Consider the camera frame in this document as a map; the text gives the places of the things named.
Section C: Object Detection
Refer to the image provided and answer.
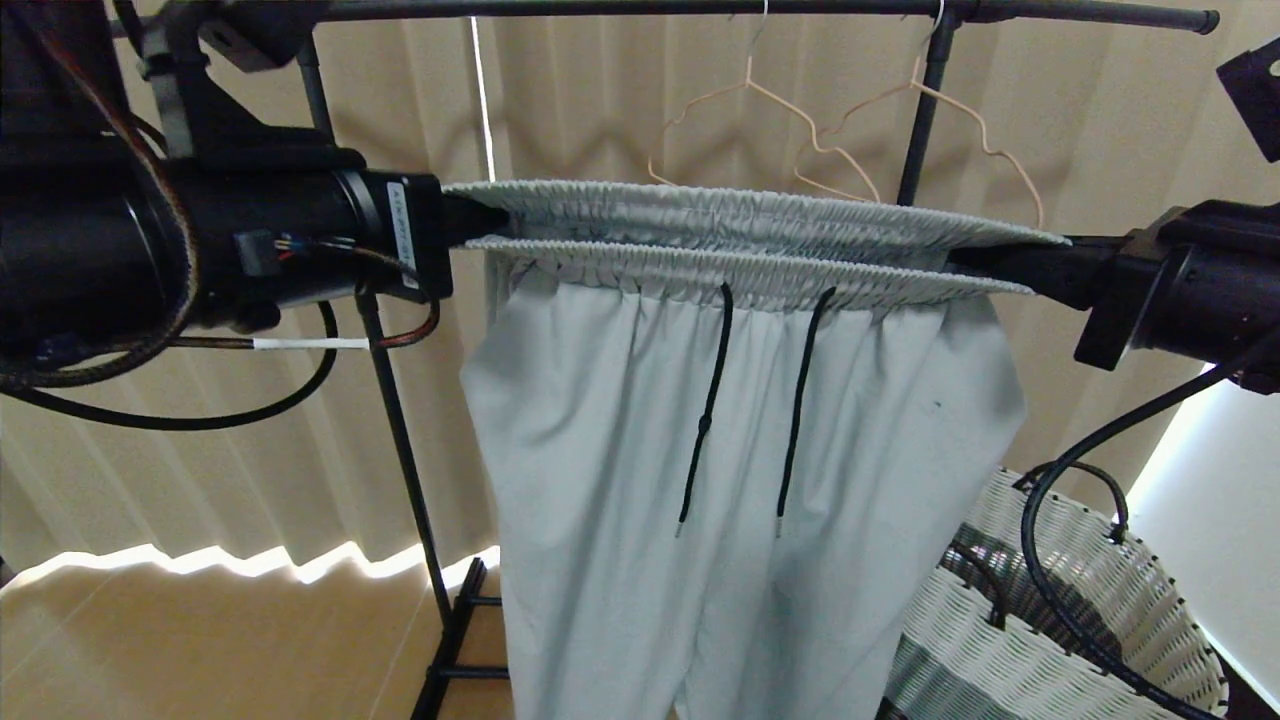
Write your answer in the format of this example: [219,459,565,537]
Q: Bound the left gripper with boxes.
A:
[0,140,457,379]

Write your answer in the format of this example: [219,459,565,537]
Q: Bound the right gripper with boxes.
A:
[1074,228,1280,374]

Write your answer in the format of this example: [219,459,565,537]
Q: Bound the pink clothes hanger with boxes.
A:
[794,0,1047,233]
[647,0,883,203]

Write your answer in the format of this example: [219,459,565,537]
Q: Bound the pale grey shorts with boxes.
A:
[440,178,1073,720]

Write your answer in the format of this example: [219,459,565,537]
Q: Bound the white laundry basket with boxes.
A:
[878,462,1230,720]

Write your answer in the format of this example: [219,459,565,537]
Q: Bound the black clothes rack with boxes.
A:
[110,0,1222,720]

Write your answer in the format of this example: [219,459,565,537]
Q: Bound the black cable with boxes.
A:
[0,298,341,433]
[1019,328,1280,720]

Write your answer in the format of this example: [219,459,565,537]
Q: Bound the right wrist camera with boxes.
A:
[1150,34,1280,251]

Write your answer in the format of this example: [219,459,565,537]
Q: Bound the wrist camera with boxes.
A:
[1150,34,1280,251]
[128,0,341,173]

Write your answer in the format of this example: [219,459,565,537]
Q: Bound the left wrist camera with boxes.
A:
[128,0,341,173]

